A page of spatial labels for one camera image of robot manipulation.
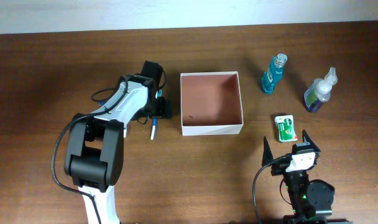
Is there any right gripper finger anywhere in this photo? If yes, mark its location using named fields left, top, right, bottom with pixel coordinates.
left=262, top=136, right=274, bottom=166
left=302, top=129, right=321, bottom=153

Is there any blue white toothbrush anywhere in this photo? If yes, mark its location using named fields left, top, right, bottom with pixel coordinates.
left=150, top=90, right=162, bottom=140

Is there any green white soap packet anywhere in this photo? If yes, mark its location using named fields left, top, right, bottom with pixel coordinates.
left=274, top=115, right=298, bottom=142

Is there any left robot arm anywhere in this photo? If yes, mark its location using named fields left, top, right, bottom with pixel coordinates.
left=64, top=61, right=172, bottom=223

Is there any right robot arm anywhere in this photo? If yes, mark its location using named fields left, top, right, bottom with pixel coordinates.
left=256, top=130, right=350, bottom=224

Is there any white open cardboard box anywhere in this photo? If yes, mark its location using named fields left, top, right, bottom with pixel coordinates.
left=180, top=72, right=244, bottom=136

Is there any clear foaming soap dispenser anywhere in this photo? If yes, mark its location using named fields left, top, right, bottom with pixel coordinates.
left=304, top=67, right=338, bottom=113

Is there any blue mouthwash bottle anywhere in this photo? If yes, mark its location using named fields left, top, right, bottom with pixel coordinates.
left=261, top=54, right=288, bottom=95

